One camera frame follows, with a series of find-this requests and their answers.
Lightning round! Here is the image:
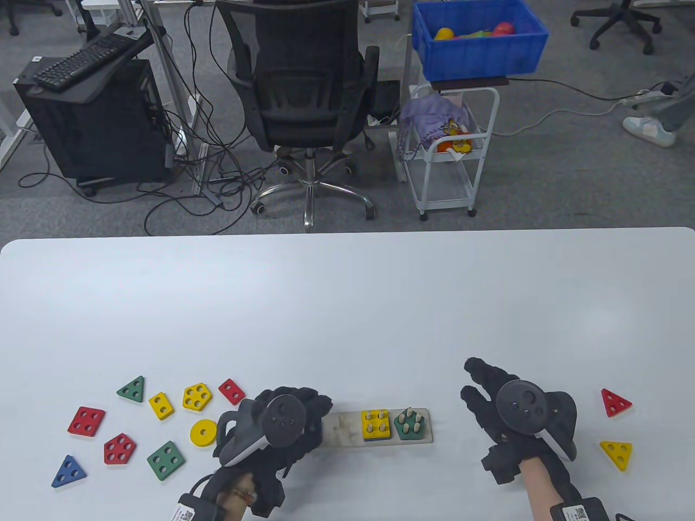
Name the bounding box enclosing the person's right hand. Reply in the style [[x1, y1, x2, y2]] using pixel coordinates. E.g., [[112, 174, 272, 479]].
[[460, 357, 579, 463]]

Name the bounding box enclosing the person's left hand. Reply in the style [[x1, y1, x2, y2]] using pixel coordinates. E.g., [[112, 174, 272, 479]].
[[231, 386, 333, 474]]

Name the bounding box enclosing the wooden post board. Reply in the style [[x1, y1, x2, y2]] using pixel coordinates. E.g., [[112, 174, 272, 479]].
[[319, 408, 435, 448]]

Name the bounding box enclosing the yellow square block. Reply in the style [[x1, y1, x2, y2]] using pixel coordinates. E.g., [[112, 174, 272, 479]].
[[361, 410, 392, 441]]

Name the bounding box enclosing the green pentagon block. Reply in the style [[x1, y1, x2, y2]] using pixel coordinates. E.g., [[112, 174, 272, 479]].
[[394, 408, 426, 440]]

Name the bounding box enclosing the red rectangle block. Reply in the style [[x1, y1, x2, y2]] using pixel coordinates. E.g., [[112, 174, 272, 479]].
[[218, 378, 247, 406]]

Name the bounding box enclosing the yellow pentagon block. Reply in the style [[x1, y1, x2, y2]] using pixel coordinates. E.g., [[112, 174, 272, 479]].
[[182, 383, 213, 411]]

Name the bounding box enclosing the yellow round block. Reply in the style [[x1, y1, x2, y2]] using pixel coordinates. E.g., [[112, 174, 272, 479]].
[[189, 419, 219, 448]]

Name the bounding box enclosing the red triangle block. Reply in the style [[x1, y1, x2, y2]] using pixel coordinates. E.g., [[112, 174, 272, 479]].
[[600, 388, 633, 418]]

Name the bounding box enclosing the yellow triangle block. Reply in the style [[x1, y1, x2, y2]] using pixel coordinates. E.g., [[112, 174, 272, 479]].
[[599, 440, 634, 472]]

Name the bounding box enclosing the yellow rectangle block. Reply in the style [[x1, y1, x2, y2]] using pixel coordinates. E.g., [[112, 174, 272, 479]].
[[148, 392, 175, 421]]

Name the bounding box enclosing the green square block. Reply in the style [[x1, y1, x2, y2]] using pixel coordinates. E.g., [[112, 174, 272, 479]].
[[147, 440, 186, 481]]

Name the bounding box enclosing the green triangle block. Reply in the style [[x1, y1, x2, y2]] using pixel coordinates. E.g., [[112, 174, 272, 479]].
[[116, 375, 146, 403]]

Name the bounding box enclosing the red pentagon block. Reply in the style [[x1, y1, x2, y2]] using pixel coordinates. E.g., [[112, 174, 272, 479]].
[[103, 433, 137, 466]]

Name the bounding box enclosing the red square block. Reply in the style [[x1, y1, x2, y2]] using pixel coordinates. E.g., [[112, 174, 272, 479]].
[[67, 406, 106, 437]]

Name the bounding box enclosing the blue triangle block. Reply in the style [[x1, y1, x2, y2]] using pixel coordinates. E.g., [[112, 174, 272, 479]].
[[51, 454, 87, 488]]

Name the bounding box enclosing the person's left forearm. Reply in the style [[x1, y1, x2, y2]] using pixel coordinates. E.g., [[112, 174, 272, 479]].
[[214, 473, 257, 521]]

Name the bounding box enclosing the person's right forearm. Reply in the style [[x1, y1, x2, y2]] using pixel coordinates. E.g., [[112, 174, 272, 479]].
[[519, 456, 582, 521]]

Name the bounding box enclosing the black tracking controller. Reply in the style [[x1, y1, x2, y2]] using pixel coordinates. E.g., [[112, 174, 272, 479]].
[[213, 395, 311, 468], [495, 380, 578, 463]]

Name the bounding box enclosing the black labelled box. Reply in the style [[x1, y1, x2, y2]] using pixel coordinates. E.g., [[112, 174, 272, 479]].
[[175, 493, 226, 521], [548, 497, 611, 521]]

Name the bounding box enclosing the white utility cart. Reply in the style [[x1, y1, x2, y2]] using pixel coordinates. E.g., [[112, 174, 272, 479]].
[[403, 84, 501, 221]]

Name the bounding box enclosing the orange plush toy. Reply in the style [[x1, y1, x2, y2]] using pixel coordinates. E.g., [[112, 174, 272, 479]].
[[437, 120, 474, 156]]

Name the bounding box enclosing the purple cloth bag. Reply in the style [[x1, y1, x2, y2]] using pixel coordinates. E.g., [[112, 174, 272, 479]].
[[398, 93, 470, 161]]

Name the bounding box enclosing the black bag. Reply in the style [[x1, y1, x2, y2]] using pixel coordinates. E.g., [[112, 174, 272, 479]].
[[368, 80, 403, 124]]

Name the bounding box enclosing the brown board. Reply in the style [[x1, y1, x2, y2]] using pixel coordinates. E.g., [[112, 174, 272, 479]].
[[430, 76, 510, 91]]

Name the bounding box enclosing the black mesh office chair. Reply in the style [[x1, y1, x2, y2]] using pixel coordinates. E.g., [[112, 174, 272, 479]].
[[216, 0, 381, 233]]

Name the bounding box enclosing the blue plastic crate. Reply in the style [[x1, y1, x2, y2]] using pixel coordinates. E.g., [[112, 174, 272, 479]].
[[411, 0, 549, 82]]

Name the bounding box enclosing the white power strip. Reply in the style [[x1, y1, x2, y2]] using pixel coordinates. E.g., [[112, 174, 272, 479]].
[[621, 90, 666, 107]]

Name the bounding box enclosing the black computer tower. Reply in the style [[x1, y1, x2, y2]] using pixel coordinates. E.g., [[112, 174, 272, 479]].
[[13, 57, 175, 198]]

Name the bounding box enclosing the small white cart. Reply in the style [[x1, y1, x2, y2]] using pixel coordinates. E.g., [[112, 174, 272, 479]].
[[359, 0, 401, 24]]

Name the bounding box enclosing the white desk foot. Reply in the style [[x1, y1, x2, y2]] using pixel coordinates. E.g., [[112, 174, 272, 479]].
[[0, 106, 34, 170]]

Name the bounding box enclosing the black chair base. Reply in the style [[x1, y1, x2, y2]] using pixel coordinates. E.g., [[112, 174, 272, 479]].
[[0, 0, 64, 37], [570, 0, 663, 55]]

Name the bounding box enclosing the black keyboard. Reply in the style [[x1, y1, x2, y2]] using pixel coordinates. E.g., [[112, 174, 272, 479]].
[[33, 33, 140, 91]]

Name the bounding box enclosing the tangle of black cables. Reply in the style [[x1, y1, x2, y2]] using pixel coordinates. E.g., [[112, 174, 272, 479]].
[[18, 0, 283, 235]]

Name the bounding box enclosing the white floor cable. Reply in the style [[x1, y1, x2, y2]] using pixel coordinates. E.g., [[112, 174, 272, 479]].
[[495, 98, 630, 136]]

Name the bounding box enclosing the black floor cable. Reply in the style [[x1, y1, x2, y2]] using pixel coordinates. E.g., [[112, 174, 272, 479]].
[[508, 78, 668, 104]]

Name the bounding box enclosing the white desk frame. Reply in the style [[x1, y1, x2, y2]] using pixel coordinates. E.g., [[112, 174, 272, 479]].
[[117, 0, 210, 197]]

